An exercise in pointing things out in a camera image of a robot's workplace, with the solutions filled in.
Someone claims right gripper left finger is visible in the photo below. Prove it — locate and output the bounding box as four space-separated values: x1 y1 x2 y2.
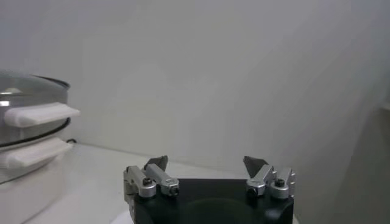
123 155 180 202

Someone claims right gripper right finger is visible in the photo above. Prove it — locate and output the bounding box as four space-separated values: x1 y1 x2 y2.
243 155 297 200

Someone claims round glass pot lid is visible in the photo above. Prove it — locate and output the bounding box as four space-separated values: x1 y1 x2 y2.
0 69 71 98

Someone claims stainless steel steamer basket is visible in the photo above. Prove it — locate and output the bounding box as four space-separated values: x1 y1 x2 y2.
0 90 81 149

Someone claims white electric cooker pot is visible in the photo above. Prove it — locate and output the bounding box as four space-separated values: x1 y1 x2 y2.
0 136 74 224

